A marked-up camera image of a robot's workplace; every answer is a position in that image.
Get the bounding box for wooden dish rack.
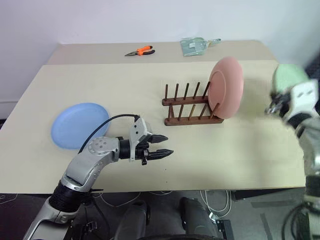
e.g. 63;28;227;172
161;81;225;127

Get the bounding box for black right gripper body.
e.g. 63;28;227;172
276;91;293;118

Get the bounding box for pink plate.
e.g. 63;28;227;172
207;56;244;120

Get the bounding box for black lower left arm cable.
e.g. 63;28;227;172
83;188;112;240

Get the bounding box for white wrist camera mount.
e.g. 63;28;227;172
128;116;154;163
287;79;320;118

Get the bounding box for dark rounded robot leg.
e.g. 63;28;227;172
113;199;151;240
179;196;221;240

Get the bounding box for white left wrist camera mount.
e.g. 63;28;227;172
128;116;154;163

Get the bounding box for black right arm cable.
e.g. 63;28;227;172
281;203;311;240

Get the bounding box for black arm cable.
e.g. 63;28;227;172
281;203;311;240
83;188;112;240

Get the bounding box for orange handled pliers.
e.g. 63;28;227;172
124;45;156;57

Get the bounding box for green plate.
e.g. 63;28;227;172
271;63;310;95

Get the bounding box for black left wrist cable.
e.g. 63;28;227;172
77;113;141;154

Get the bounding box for white floor cable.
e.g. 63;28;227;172
199;189;233;219
98;190;174;209

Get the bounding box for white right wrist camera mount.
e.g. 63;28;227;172
287;79;320;118

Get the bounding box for clear plastic bag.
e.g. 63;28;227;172
180;36;209;57

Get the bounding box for black floor bracket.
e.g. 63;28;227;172
209;211;232;236

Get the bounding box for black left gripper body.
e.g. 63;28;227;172
135;136;156;166

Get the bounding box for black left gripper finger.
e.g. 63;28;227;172
146;148;175;161
151;134;169;145

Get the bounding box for blue plate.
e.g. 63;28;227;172
50;102;111;151

